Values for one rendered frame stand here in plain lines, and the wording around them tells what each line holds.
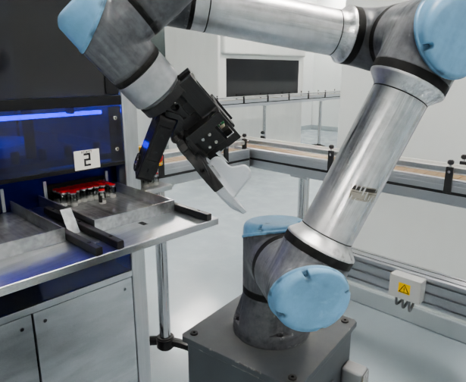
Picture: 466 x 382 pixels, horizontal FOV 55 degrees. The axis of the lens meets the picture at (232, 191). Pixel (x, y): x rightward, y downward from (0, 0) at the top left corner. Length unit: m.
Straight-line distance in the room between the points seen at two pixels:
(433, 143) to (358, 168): 1.66
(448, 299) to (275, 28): 1.31
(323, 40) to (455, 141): 1.58
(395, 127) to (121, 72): 0.38
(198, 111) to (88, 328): 1.13
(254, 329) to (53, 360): 0.90
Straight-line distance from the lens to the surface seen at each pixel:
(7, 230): 1.30
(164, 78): 0.60
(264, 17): 0.74
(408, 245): 2.47
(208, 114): 0.63
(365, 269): 1.92
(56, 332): 1.58
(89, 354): 1.69
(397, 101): 0.68
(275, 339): 0.86
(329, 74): 10.25
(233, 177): 0.64
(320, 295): 0.68
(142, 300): 1.72
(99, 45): 0.58
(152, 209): 1.29
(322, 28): 0.77
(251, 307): 0.86
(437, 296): 1.84
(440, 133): 2.31
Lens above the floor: 1.28
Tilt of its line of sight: 15 degrees down
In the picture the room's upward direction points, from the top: straight up
